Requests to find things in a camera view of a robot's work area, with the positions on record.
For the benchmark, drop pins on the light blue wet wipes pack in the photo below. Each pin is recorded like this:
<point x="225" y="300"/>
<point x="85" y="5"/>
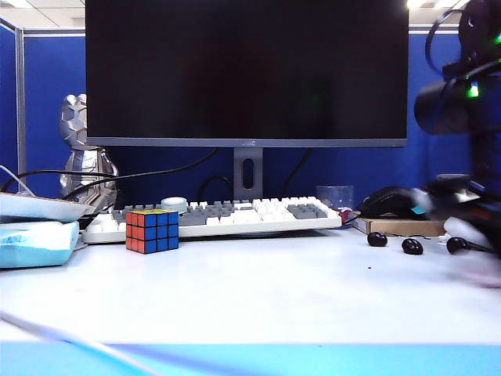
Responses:
<point x="34" y="244"/>

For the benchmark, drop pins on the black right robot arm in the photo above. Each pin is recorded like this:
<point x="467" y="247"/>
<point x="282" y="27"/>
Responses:
<point x="450" y="105"/>

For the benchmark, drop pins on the grey partition frame post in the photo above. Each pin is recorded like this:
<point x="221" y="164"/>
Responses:
<point x="20" y="117"/>

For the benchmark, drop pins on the small red item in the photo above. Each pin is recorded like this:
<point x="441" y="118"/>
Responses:
<point x="344" y="216"/>

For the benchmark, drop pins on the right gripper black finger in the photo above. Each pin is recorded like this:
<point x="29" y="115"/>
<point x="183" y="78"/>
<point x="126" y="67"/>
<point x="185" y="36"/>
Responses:
<point x="495" y="239"/>

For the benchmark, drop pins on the white and grey keyboard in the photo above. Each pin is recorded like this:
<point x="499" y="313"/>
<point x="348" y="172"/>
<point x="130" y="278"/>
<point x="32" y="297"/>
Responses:
<point x="242" y="220"/>

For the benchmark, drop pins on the Rubik's cube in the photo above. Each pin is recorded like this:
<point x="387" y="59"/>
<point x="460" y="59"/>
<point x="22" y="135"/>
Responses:
<point x="156" y="235"/>

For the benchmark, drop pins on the dark red cherry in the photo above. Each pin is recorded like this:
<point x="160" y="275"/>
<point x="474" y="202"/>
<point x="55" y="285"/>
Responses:
<point x="377" y="239"/>
<point x="456" y="245"/>
<point x="412" y="246"/>

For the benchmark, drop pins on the black computer mouse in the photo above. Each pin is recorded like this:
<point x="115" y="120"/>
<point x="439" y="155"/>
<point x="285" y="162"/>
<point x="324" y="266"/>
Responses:
<point x="387" y="199"/>

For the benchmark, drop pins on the silver faceted figurine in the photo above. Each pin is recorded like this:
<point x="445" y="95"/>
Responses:
<point x="75" y="117"/>

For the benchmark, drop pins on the black computer monitor with stand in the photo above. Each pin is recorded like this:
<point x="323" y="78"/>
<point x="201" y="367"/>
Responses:
<point x="246" y="70"/>

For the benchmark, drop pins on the clear plastic cup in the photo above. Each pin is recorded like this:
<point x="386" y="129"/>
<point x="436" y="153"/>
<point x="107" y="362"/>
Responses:
<point x="334" y="196"/>

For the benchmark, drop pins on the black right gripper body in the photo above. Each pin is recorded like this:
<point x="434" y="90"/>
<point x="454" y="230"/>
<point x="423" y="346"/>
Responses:
<point x="469" y="203"/>

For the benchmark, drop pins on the flat brown cardboard box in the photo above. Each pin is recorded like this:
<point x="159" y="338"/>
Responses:
<point x="399" y="228"/>

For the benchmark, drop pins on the translucent white tape roll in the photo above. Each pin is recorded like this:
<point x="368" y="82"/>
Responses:
<point x="174" y="203"/>

